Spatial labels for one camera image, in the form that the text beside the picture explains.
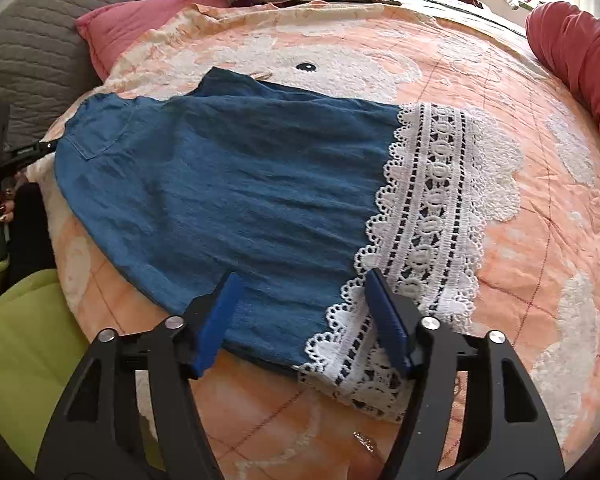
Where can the person's green garment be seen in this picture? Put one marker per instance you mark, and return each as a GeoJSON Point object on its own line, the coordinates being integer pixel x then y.
{"type": "Point", "coordinates": [25, 350]}

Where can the grey quilted headboard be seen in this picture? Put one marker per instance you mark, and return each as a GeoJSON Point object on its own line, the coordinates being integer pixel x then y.
{"type": "Point", "coordinates": [30, 50]}

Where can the grey-green bed sheet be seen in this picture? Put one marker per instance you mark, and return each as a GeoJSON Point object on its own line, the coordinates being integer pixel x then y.
{"type": "Point", "coordinates": [470, 15]}

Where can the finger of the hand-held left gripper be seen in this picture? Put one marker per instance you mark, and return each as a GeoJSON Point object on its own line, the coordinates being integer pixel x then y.
{"type": "Point", "coordinates": [35, 148]}

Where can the orange printed blanket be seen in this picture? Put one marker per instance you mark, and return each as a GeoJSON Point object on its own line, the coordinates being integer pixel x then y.
{"type": "Point", "coordinates": [530, 210]}

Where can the pink pillow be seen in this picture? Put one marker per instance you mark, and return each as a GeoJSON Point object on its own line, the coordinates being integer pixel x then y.
{"type": "Point", "coordinates": [120, 25]}

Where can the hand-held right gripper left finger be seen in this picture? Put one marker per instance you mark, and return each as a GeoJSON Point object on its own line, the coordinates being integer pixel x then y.
{"type": "Point", "coordinates": [220, 320]}

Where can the blue denim pants lace hem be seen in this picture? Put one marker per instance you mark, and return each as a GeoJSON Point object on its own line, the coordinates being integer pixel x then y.
{"type": "Point", "coordinates": [230, 185]}

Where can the red rolled duvet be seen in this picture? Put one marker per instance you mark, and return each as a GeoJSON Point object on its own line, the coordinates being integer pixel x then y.
{"type": "Point", "coordinates": [580, 50]}

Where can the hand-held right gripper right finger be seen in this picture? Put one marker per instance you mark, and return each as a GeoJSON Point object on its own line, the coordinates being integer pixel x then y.
{"type": "Point", "coordinates": [387, 320]}

